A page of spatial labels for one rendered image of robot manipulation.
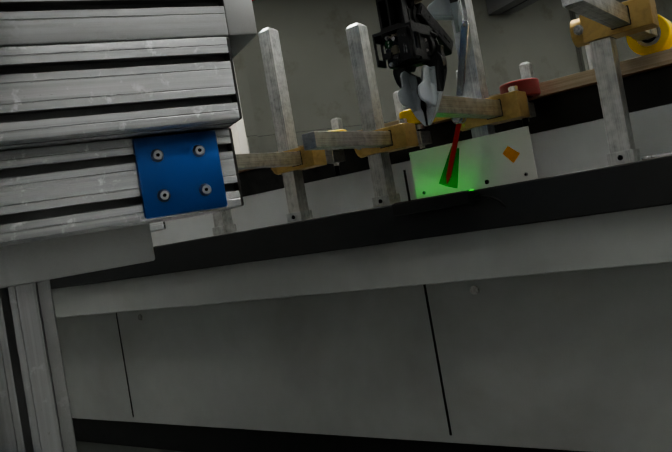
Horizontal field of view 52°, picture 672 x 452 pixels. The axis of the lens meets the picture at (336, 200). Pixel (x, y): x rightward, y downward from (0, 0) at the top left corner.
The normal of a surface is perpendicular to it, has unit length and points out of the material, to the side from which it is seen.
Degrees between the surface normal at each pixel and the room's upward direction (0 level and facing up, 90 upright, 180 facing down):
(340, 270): 90
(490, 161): 90
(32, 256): 90
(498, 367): 90
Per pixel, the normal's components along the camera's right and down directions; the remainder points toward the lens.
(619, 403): -0.59, 0.08
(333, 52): 0.42, -0.10
